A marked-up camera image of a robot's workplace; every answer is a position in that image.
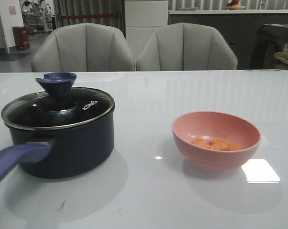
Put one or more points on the pink bowl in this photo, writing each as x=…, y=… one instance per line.
x=208, y=125

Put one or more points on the glass lid blue knob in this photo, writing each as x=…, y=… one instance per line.
x=59, y=105

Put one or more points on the right grey upholstered chair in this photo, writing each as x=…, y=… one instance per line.
x=186, y=47

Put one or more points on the grey upholstered chair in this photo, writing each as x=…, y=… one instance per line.
x=186, y=47
x=84, y=47

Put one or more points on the dark blue saucepan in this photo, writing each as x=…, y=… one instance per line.
x=63, y=153

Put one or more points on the left grey upholstered chair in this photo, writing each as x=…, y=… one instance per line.
x=84, y=47

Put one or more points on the white cabinet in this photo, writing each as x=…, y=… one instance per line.
x=142, y=17

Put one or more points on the red barrier tape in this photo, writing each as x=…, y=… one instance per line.
x=97, y=16

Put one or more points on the grey counter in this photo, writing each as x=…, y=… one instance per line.
x=238, y=27

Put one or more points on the fruit plate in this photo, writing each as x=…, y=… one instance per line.
x=234, y=5

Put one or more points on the dark armchair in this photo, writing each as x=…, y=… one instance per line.
x=270, y=39

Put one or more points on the red bin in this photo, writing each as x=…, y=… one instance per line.
x=21, y=37

